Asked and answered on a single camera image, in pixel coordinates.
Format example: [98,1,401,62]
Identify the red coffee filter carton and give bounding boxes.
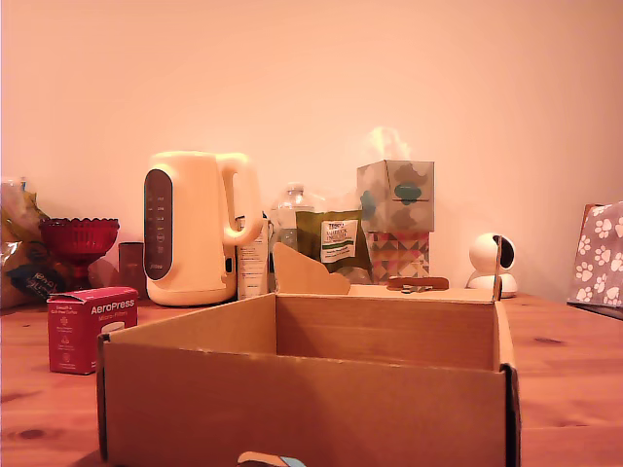
[47,285,140,376]

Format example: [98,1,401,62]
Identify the triangle print tissue box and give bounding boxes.
[364,230,432,286]

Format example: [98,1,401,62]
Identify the cloud print tissue box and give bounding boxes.
[355,159,436,235]

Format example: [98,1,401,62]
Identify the open cardboard box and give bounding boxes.
[95,234,522,467]

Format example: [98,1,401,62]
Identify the small brown box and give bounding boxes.
[118,241,147,301]

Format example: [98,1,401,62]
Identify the green tea pouch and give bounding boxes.
[295,207,374,286]

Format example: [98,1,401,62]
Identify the clear plastic water bottle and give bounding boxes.
[269,182,318,292]

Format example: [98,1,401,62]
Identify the white labelled tube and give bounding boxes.
[236,217,272,302]

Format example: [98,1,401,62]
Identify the flat brown wooden piece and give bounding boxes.
[385,275,451,294]

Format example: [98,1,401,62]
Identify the white tissue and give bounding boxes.
[362,126,416,162]

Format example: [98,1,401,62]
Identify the white electric kettle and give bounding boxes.
[143,150,265,307]

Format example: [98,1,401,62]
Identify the tan and blue object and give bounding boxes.
[237,450,306,467]

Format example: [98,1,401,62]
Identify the red glass footed bowl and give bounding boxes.
[38,216,121,309]

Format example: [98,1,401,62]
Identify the grey paw print bag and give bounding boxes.
[566,200,623,321]

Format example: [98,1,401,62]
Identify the clear plastic food bag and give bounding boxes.
[0,175,67,310]

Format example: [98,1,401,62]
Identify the small white round camera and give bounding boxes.
[465,232,519,300]

